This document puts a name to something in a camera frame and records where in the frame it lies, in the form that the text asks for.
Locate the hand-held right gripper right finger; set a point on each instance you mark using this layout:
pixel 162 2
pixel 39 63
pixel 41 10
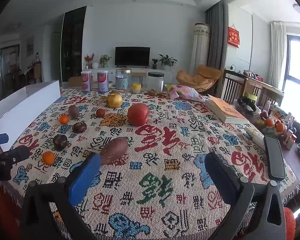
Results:
pixel 218 172

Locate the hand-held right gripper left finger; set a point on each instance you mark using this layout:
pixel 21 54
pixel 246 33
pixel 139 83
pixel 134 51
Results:
pixel 85 177

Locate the small orange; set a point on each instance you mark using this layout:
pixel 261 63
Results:
pixel 48 157
pixel 63 119

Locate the large purple sweet potato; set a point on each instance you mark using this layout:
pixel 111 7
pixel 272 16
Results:
pixel 113 150

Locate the white shallow box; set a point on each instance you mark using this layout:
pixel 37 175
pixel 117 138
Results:
pixel 27 110

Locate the dark brown round fruit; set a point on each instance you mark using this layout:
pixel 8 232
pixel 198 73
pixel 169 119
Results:
pixel 79 127
pixel 60 142

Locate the large red-orange round fruit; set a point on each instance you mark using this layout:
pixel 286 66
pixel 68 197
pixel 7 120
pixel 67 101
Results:
pixel 138 114

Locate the white tube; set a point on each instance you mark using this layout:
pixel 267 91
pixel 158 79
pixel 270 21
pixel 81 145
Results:
pixel 255 135

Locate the printed woven tablecloth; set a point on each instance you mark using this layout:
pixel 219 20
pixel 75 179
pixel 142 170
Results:
pixel 165 170

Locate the black smartphone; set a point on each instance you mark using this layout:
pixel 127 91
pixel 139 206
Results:
pixel 274 157

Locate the orange and white book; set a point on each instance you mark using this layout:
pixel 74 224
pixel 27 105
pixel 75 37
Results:
pixel 226 111

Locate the small brown round fruit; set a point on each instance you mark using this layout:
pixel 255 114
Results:
pixel 100 112

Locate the small purple sweet potato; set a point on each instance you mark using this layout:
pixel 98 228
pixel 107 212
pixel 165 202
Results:
pixel 73 111

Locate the wooden dining table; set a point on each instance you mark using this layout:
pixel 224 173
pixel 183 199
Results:
pixel 23 74

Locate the orange fruit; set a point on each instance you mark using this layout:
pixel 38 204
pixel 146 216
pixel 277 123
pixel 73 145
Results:
pixel 269 122
pixel 280 127

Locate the red apple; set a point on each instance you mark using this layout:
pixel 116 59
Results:
pixel 263 115

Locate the small bottle with red cap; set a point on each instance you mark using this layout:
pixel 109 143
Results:
pixel 292 140

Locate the large yellow round fruit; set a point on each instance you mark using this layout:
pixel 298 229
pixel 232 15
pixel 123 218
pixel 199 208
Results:
pixel 114 100

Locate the yellow-green box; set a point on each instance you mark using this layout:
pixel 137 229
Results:
pixel 251 96

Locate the orange-red fuzzy garment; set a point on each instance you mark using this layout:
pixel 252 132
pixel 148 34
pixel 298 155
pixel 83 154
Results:
pixel 288 220

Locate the pink snack bag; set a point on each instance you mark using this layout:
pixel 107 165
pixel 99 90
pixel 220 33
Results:
pixel 183 92

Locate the wooden armchair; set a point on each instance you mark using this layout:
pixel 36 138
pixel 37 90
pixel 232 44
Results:
pixel 233 85

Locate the brown cardboard box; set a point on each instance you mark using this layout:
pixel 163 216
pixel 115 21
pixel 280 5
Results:
pixel 75 81

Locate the orange lounge chair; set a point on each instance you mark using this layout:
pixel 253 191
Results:
pixel 202 77

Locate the pink and white can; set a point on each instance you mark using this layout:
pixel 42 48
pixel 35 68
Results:
pixel 102 80
pixel 86 80

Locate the pile of brown nuts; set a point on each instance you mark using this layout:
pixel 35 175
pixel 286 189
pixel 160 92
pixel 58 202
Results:
pixel 153 93

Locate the clothes heap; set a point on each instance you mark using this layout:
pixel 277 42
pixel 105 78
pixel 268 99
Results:
pixel 251 74

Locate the small yellow cup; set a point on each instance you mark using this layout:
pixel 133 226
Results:
pixel 136 88

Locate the glass jar with gold lid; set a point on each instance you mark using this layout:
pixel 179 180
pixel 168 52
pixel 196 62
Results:
pixel 123 79

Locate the white television cabinet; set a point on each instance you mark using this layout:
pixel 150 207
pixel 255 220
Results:
pixel 169 76

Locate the clear jar with black lid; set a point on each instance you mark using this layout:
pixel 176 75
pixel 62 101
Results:
pixel 155 81

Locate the white globe lamp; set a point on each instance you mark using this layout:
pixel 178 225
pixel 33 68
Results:
pixel 95 65

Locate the wooden bench with hairpin legs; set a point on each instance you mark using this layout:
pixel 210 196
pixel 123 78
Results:
pixel 139 73

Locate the red flowers in vase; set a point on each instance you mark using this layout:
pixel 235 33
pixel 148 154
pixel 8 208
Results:
pixel 89 60

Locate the green potted plant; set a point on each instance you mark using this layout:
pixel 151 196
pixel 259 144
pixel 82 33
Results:
pixel 105 60

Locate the broad-leaf potted plant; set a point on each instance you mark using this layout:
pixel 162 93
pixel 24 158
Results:
pixel 168 61

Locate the dark glass cabinet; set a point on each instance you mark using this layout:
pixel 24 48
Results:
pixel 73 42

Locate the small dark potted plant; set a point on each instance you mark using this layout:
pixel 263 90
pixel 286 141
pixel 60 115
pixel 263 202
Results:
pixel 154 63

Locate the covered standing air conditioner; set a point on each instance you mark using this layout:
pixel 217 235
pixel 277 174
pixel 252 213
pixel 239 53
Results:
pixel 200 45

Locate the black television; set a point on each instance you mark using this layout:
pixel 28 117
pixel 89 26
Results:
pixel 132 56

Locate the white curtain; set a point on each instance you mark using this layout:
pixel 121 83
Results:
pixel 277 55

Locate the large dark-framed window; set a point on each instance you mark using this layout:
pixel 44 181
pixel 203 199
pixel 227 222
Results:
pixel 297 62

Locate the grey curtain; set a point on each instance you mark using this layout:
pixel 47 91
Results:
pixel 215 35

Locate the framed wall picture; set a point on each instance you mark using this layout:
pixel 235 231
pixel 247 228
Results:
pixel 30 46

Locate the red wall hanging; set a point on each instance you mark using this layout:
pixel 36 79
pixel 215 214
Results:
pixel 233 36

